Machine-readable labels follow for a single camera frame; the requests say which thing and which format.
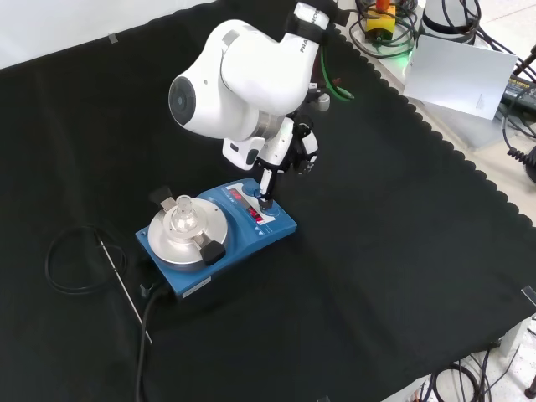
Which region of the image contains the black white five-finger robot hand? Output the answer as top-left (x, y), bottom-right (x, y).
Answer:
top-left (255, 116), bottom-right (322, 209)

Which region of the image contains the heater with blue base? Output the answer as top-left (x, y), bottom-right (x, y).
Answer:
top-left (134, 178), bottom-right (299, 303)

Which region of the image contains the black bench cloth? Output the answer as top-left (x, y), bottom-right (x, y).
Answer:
top-left (0, 0), bottom-right (536, 402)

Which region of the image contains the yellow stop button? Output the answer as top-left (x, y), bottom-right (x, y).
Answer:
top-left (365, 0), bottom-right (397, 44)

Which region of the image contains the clear round-bottom glass flask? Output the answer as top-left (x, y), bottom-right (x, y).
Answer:
top-left (168, 194), bottom-right (198, 236)

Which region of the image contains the pale board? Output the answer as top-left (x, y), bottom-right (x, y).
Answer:
top-left (403, 33), bottom-right (519, 122)

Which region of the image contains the black power adapter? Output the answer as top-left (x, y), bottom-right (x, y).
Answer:
top-left (500, 75), bottom-right (536, 108)

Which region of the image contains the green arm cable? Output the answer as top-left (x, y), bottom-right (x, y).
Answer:
top-left (320, 41), bottom-right (357, 102)

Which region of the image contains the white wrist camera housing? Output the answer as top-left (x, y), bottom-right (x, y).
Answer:
top-left (221, 137), bottom-right (264, 171)

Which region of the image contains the metal temperature probe with cable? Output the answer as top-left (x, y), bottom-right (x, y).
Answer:
top-left (44, 225), bottom-right (154, 345)

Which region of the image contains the black heater power cable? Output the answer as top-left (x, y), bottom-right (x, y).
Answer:
top-left (133, 284), bottom-right (171, 402)

